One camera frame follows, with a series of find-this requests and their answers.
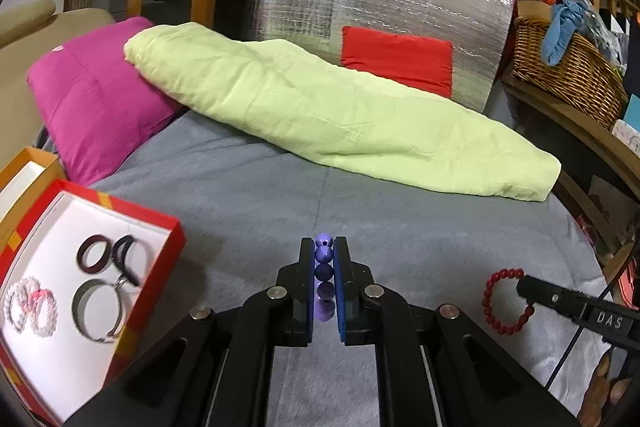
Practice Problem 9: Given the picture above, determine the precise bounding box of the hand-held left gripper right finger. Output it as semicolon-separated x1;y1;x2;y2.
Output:
334;236;581;427

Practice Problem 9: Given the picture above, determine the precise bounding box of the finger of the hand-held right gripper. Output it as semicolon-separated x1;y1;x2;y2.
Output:
516;276;588;323

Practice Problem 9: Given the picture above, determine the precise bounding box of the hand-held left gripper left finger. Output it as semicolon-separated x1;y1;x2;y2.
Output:
65;237;317;427

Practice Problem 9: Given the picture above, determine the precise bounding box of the purple bead bracelet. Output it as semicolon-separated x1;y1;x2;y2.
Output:
312;233;337;323

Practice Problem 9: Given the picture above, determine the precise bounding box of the red bead bracelet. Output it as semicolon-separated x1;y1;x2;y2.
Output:
481;267;535;337

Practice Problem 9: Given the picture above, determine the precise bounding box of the black hair tie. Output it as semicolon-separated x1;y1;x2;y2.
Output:
111;234;143;287

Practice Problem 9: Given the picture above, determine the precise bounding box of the silver metal bangle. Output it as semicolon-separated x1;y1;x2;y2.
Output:
71;278;126;343

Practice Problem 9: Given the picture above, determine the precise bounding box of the dark red bangle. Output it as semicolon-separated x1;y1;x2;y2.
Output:
76;234;112;274

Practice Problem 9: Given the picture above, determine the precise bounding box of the red cardboard box white inside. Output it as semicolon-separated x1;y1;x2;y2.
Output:
0;179;186;425

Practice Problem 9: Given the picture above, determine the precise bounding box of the pink and white bead bracelet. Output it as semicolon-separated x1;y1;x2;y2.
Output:
25;289;61;338

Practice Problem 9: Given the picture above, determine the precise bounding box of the white pearl bead bracelet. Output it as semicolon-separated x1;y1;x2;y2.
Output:
4;276;41;333

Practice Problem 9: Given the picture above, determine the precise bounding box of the person's right hand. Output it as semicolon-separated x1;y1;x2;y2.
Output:
580;349;632;427

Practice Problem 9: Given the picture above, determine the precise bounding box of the red plastic object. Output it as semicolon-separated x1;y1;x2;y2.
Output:
617;272;640;308

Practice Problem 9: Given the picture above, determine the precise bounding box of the grey bed sheet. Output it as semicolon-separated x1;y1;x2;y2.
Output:
87;112;628;427

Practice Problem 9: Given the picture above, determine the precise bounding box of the wooden side shelf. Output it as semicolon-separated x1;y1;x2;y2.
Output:
500;72;640;258

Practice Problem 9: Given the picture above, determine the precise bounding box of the teal and white card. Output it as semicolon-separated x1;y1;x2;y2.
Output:
611;94;640;142

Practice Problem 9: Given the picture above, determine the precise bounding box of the light green folded blanket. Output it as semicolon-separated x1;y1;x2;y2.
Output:
123;22;562;204

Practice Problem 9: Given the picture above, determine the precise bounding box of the wicker basket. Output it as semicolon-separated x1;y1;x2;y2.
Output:
510;14;630;128

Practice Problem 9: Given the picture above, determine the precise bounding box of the red cloth patch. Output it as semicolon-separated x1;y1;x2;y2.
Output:
341;26;455;98

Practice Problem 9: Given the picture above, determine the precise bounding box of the blue cloth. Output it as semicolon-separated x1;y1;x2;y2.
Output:
541;2;591;66

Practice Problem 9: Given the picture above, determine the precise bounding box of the magenta pillow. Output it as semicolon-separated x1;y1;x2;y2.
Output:
26;17;183;188

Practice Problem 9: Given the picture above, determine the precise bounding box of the orange cardboard box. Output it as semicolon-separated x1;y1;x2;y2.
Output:
0;147;63;248

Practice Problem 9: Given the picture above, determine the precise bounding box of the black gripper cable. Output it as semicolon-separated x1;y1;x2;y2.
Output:
545;284;618;390

